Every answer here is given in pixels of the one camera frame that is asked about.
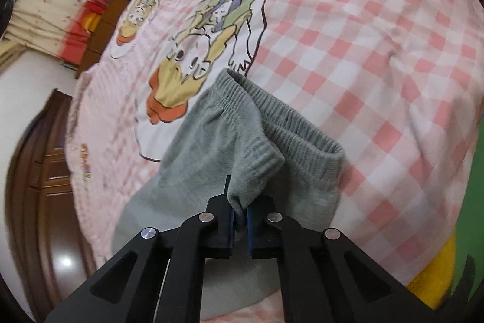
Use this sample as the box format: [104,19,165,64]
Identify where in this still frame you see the grey fleece pants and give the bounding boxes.
[112,69,345,319]

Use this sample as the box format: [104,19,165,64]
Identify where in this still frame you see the pink checkered cartoon bedspread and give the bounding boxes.
[66,0,483,295]

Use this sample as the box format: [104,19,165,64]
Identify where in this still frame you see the cream and red curtain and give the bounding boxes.
[5,0,107,66]

